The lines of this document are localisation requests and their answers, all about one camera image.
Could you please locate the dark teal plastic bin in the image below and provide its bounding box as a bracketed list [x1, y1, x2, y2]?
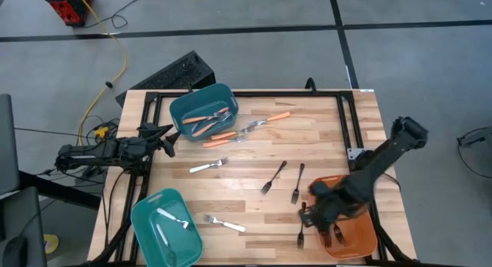
[168, 82, 240, 142]

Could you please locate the orange plastic bin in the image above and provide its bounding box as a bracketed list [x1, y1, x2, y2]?
[307, 174, 379, 260]

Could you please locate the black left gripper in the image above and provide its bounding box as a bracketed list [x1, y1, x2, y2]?
[117, 123, 181, 164]

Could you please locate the black floor beam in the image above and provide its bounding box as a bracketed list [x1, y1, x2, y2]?
[18, 170, 103, 211]

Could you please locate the black aluminium rig frame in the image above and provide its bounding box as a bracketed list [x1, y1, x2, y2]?
[88, 88, 418, 267]

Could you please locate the dark grey panel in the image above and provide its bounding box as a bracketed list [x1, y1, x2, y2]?
[0, 92, 20, 195]

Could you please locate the black floor cable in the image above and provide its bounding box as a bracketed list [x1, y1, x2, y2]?
[82, 0, 184, 29]

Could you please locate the yellow floor sticker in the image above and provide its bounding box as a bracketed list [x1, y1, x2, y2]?
[42, 233, 61, 255]

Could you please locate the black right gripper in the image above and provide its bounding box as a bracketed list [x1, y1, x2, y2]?
[300, 181, 368, 237]

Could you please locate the turquoise green plastic bin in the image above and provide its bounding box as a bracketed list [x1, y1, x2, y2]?
[130, 188, 204, 267]

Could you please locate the red black equipment box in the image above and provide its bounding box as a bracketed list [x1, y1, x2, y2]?
[42, 0, 95, 28]

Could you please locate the white-handled silver fork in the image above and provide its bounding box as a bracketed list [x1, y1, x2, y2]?
[156, 207, 191, 230]
[203, 215, 247, 233]
[188, 157, 230, 175]
[156, 222, 178, 260]

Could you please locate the black perforated computer case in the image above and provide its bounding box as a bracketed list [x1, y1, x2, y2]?
[115, 50, 217, 108]

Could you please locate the yellow floor cable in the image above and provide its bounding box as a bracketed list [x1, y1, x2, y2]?
[72, 0, 128, 147]

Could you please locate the black computer mouse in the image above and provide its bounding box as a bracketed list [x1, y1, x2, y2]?
[2, 235, 30, 267]

